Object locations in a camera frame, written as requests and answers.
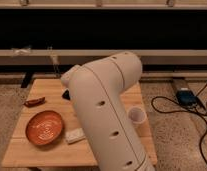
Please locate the grey metal rail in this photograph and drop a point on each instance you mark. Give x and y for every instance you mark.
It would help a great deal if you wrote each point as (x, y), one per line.
(153, 57)

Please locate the white sponge block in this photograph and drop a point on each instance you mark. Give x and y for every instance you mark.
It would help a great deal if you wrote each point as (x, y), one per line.
(74, 135)

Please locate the white crumpled cloth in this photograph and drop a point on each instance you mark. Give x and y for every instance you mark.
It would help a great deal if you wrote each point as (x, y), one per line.
(22, 51)

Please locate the white paper cup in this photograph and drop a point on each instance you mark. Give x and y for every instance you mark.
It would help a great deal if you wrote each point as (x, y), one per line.
(136, 115)

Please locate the black rectangular phone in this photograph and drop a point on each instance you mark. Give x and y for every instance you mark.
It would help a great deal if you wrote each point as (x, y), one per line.
(66, 95)

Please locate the blue power box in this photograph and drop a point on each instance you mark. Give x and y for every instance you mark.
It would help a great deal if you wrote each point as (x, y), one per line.
(186, 97)

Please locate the orange ceramic bowl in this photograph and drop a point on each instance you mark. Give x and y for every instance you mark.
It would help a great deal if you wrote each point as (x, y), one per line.
(44, 128)

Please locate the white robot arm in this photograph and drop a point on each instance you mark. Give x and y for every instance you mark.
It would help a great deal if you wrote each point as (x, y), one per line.
(94, 89)

